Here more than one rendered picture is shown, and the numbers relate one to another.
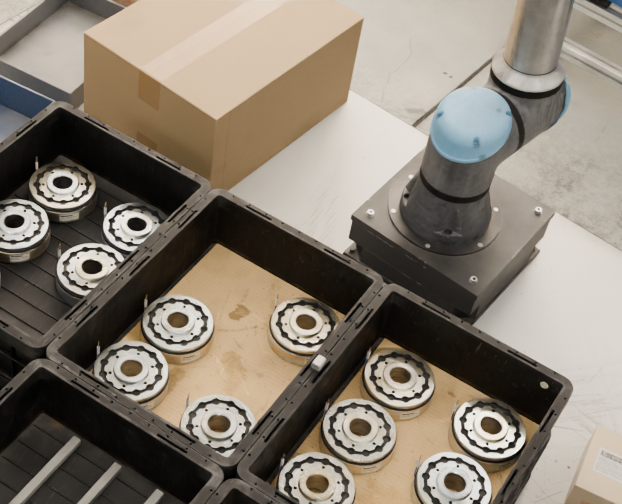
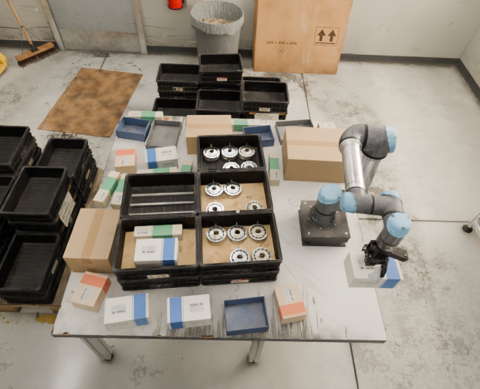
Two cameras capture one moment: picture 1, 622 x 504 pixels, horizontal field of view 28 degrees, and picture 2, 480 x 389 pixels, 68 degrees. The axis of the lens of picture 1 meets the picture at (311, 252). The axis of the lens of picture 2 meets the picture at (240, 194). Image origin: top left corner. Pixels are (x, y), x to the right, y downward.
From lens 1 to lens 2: 109 cm
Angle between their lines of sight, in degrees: 37
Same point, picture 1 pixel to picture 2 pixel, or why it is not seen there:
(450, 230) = (316, 219)
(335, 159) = not seen: hidden behind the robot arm
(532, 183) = (428, 258)
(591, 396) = (313, 282)
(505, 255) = (324, 235)
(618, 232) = (440, 289)
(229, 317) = (245, 196)
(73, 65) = not seen: hidden behind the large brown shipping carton
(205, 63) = (301, 147)
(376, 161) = not seen: hidden behind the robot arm
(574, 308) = (336, 264)
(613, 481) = (283, 295)
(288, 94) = (317, 167)
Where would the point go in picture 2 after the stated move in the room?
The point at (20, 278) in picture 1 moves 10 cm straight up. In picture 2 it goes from (221, 161) to (221, 150)
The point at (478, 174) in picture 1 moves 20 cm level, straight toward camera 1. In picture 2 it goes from (322, 207) to (289, 217)
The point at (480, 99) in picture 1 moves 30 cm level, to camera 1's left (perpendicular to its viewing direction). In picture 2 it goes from (336, 189) to (302, 153)
